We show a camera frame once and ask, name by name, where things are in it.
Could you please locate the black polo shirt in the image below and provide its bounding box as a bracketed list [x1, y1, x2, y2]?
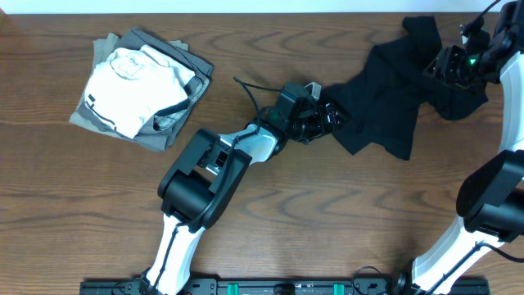
[321, 16, 488, 161]

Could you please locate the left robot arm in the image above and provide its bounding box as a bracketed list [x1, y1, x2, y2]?
[139, 82, 351, 294]

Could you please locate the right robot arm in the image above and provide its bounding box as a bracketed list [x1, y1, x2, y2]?
[389, 0, 523, 294]

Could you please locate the dark grey folded garment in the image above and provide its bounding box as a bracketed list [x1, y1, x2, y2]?
[75, 27, 215, 153]

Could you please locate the white folded shirt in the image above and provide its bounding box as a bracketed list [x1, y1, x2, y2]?
[84, 45, 195, 138]

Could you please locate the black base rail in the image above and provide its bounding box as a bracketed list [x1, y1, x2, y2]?
[79, 276, 490, 295]

